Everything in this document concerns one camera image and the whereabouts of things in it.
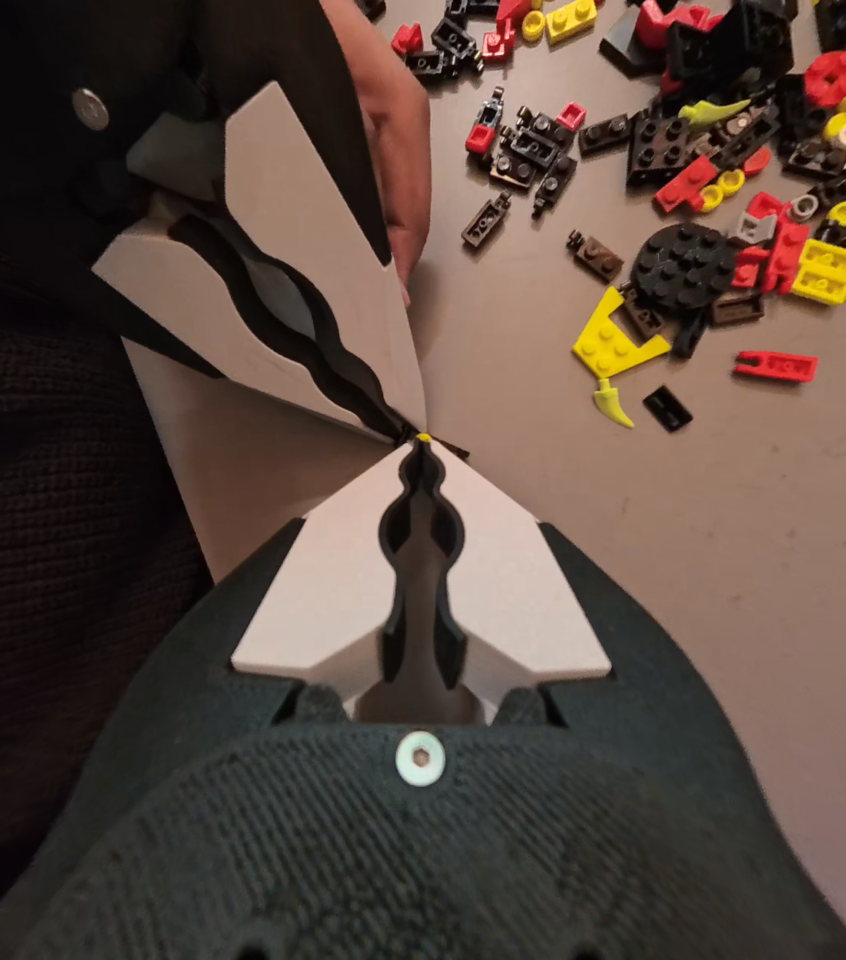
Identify small black lego slope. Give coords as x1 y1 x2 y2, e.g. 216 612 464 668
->
642 384 693 435

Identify yellow wedge lego plate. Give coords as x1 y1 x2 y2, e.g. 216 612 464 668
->
571 285 673 381

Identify pile of lego pieces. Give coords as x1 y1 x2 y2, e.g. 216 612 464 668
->
354 0 846 361

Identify person's left hand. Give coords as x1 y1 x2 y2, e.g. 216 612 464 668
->
320 0 432 309

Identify lime lego claw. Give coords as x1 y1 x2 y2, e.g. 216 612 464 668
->
591 378 636 431

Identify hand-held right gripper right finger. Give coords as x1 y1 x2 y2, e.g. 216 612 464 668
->
429 446 613 715

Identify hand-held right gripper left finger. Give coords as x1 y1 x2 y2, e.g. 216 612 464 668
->
230 444 418 715

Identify red lego clip plate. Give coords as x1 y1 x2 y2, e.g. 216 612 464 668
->
732 349 820 386

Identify black round lego plate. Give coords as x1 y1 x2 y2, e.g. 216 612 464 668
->
631 222 739 310

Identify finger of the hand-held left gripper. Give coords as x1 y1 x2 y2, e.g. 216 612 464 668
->
225 79 429 436
91 221 400 444

